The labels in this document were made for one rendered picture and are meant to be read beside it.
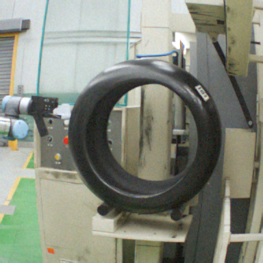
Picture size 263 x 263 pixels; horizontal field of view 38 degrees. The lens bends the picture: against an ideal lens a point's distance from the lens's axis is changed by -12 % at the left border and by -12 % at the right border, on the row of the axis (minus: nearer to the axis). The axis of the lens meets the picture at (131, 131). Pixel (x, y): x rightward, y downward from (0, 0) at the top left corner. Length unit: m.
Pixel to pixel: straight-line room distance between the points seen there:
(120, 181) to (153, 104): 0.36
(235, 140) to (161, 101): 0.38
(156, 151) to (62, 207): 0.79
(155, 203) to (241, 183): 0.47
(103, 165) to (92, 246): 0.79
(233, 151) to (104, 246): 1.03
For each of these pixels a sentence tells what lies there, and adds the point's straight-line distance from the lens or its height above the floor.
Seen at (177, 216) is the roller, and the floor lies 0.90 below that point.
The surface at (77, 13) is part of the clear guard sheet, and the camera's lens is 2.42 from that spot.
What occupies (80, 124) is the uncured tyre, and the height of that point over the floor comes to 1.22.
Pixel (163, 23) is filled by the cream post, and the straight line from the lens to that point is 1.90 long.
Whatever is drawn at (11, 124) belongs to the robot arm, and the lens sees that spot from 1.63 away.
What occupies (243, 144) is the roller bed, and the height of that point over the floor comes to 1.15.
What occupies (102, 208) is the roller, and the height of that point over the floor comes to 0.91.
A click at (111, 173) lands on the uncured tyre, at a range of 1.81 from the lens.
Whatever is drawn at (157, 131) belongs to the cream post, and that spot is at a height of 1.18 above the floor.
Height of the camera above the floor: 1.33
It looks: 5 degrees down
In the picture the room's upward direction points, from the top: 2 degrees clockwise
